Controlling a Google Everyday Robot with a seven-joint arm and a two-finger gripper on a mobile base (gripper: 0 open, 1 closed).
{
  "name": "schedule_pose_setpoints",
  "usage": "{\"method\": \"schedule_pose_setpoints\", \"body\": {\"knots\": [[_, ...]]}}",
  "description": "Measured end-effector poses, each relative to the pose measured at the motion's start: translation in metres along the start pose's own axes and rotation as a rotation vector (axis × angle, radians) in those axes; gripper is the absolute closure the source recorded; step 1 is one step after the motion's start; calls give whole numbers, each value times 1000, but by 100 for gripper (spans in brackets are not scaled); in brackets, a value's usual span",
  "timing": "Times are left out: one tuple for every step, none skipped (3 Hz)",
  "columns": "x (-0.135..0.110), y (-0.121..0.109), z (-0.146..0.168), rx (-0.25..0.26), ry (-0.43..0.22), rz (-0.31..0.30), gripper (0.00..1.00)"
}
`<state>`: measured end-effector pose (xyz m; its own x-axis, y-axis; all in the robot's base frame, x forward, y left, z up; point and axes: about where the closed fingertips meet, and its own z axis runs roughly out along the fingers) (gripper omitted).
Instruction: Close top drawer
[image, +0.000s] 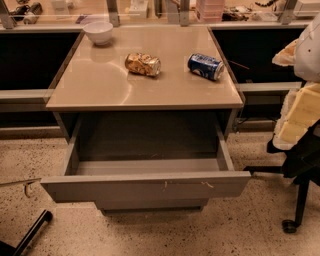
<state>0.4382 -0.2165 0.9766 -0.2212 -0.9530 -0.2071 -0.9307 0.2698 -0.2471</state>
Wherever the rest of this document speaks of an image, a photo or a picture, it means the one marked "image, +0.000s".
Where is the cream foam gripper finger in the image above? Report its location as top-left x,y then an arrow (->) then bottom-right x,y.
272,83 -> 320,150
272,39 -> 298,67

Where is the grey top drawer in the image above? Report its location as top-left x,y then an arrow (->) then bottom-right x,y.
41,111 -> 250,204

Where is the grey drawer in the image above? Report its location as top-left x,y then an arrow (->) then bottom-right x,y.
96,199 -> 208,211
41,111 -> 250,204

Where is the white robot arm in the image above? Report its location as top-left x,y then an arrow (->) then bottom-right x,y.
272,14 -> 320,150

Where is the grey drawer cabinet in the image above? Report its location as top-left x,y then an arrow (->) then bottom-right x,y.
45,24 -> 246,214

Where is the black office chair right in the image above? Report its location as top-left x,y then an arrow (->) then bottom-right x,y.
244,121 -> 320,233

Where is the blue soda can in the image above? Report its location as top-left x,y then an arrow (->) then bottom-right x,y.
187,53 -> 224,81

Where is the pink plastic container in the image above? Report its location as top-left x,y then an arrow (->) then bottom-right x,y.
195,0 -> 225,23

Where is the white bowl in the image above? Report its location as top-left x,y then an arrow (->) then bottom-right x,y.
83,21 -> 113,45

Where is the black chair leg left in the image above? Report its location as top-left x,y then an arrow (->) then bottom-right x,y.
0,210 -> 53,256

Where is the thin cable on floor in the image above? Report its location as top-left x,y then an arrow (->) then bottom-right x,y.
0,178 -> 42,199

